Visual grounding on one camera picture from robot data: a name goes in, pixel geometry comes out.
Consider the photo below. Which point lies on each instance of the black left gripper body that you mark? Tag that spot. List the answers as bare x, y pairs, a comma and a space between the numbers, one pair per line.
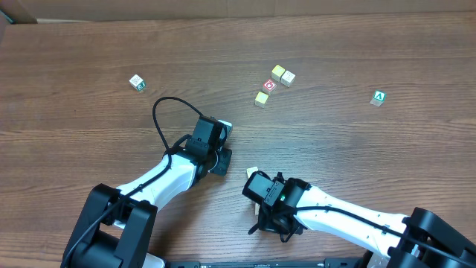
223, 160

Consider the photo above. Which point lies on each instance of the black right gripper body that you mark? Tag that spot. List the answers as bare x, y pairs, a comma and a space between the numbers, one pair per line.
261, 220

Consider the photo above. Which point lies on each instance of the white outline block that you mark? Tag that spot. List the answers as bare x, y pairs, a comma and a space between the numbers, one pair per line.
256, 209

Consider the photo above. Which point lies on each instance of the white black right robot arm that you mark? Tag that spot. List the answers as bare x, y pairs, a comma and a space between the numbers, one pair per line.
421, 239

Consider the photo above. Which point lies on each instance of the red letter block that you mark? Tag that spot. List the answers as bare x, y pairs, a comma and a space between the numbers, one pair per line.
269, 86

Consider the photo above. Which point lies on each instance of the white block top right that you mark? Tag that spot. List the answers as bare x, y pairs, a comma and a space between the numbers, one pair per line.
288, 78

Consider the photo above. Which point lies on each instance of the yellow block top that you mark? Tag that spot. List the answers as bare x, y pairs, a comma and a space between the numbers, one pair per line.
277, 72

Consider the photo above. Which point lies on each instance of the green V block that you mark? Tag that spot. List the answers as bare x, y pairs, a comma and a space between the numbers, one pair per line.
378, 98

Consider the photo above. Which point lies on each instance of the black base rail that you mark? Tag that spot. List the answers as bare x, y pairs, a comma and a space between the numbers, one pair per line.
326, 263

